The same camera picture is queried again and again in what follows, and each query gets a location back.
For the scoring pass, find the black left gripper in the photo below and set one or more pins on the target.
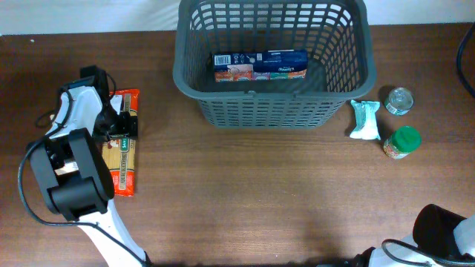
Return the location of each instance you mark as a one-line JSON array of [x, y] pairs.
[[130, 124]]

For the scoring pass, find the orange spaghetti packet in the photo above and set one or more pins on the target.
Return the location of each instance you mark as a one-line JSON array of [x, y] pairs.
[[119, 154]]

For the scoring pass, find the blue cardboard food box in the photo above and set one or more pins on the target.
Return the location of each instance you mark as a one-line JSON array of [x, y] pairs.
[[260, 66]]

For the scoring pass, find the grey plastic shopping basket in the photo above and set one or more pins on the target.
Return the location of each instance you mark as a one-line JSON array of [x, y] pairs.
[[334, 33]]

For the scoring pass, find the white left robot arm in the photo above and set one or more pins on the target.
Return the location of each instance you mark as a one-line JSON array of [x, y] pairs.
[[73, 178]]

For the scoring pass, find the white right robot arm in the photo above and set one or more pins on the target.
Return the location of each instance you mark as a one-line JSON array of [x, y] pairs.
[[405, 252]]

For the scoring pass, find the green lid glass jar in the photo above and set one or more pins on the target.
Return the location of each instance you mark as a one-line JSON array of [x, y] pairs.
[[402, 142]]

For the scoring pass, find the teal white snack packet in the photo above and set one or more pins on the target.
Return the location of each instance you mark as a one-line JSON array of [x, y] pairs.
[[366, 124]]

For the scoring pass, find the silver tin can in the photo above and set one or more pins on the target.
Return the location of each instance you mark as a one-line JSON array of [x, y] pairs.
[[399, 101]]

